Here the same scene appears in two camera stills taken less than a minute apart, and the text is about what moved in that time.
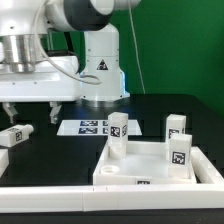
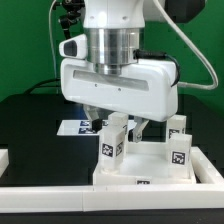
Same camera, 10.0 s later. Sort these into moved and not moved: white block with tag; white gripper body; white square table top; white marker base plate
Moved: white gripper body
Not moved: white square table top; white block with tag; white marker base plate
